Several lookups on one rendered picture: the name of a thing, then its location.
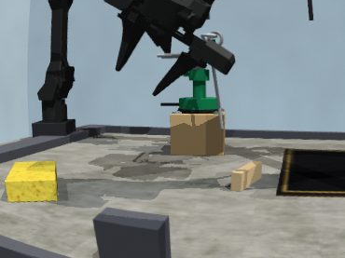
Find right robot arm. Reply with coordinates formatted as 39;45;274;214
140;0;212;31

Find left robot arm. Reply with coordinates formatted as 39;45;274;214
37;0;75;123

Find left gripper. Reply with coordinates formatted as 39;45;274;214
143;21;172;53

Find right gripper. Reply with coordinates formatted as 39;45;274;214
104;0;235;96

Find black rectangular mat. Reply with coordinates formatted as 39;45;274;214
277;149;345;197

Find yellow sponge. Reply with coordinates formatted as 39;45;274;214
5;161;58;202

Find green bench vise body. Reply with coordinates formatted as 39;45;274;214
179;69;217;110

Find tan wooden block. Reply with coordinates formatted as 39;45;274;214
171;111;225;156

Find tan rectangular block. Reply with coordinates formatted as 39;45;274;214
230;161;262;192

